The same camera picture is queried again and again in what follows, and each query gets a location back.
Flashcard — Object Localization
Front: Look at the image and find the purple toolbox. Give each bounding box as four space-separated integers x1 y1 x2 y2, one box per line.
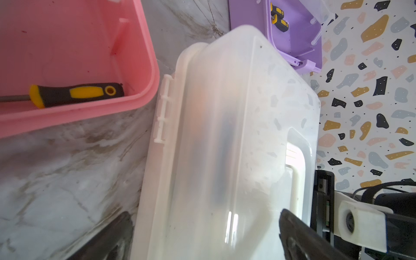
229 1 336 74

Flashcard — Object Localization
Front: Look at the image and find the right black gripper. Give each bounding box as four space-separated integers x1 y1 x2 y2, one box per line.
310 170 416 260

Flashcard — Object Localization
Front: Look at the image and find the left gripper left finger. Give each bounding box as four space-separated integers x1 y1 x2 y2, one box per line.
68 211 133 260

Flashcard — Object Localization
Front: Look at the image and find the pink toolbox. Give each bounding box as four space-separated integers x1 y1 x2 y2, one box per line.
1 1 159 138

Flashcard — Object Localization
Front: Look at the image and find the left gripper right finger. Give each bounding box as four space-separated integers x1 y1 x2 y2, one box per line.
279 209 349 260

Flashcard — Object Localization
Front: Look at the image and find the small yellow black screwdriver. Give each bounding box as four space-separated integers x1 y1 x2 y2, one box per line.
1 82 125 109

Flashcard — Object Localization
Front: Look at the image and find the white toolbox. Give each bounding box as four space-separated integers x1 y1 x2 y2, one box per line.
131 26 321 260

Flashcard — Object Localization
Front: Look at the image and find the screwdriver in purple box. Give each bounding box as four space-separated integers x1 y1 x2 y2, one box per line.
270 3 289 33

